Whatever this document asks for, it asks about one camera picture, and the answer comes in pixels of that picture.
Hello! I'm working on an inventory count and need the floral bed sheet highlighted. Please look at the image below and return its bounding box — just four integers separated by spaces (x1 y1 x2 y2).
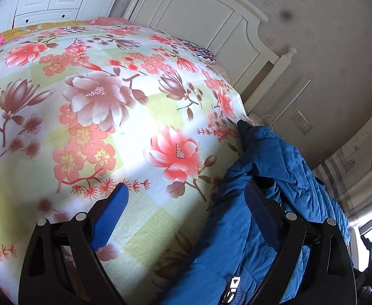
0 23 245 304

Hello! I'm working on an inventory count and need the wall power socket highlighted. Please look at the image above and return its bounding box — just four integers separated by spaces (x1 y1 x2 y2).
291 110 313 135

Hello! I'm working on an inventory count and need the white charging cable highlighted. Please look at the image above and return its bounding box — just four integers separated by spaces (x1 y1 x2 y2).
251 114 278 128

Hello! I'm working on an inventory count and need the blue puffer jacket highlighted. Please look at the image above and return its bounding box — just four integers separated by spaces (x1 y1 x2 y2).
156 120 349 304

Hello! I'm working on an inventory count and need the yellow floral blanket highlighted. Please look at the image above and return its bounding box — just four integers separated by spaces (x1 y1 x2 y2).
0 21 86 42

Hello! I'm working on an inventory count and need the striped patterned curtain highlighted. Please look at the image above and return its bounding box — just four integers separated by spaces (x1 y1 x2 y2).
313 117 372 226

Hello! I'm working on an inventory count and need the colourful patterned pillow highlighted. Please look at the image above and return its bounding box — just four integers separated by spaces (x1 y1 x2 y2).
177 39 216 64

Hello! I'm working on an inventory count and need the white wooden headboard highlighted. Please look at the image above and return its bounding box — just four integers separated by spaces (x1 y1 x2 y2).
123 0 297 112

